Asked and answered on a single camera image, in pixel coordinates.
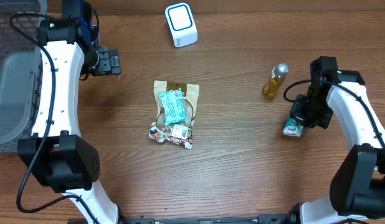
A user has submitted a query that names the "teal small carton box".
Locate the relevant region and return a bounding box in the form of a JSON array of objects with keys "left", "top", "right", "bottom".
[{"left": 283, "top": 118, "right": 303, "bottom": 137}]

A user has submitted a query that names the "clear plastic container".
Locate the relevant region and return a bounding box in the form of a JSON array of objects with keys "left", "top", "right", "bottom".
[{"left": 262, "top": 63, "right": 289, "bottom": 100}]

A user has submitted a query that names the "brown Pantree snack packet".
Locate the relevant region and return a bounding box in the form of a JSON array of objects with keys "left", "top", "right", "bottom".
[{"left": 151, "top": 80, "right": 200, "bottom": 128}]

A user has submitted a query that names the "teal white snack packet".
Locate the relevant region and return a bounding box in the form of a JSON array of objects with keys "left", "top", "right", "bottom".
[{"left": 158, "top": 88, "right": 188, "bottom": 126}]

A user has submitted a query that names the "brown white snack wrapper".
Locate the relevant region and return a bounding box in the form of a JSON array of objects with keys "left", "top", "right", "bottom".
[{"left": 148, "top": 121, "right": 193, "bottom": 149}]

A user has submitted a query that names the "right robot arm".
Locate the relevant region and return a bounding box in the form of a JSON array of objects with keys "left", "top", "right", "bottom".
[{"left": 284, "top": 56, "right": 385, "bottom": 223}]

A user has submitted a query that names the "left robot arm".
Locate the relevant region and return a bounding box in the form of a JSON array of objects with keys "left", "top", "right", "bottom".
[{"left": 17, "top": 0, "right": 123, "bottom": 223}]

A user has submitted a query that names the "white barcode scanner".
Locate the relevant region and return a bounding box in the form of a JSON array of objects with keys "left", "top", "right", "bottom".
[{"left": 164, "top": 2, "right": 198, "bottom": 48}]

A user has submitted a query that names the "grey plastic mesh basket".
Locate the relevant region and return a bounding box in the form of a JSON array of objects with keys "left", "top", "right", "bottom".
[{"left": 0, "top": 0, "right": 47, "bottom": 152}]

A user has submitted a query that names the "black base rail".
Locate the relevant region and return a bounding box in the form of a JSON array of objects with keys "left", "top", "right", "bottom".
[{"left": 118, "top": 214, "right": 289, "bottom": 224}]

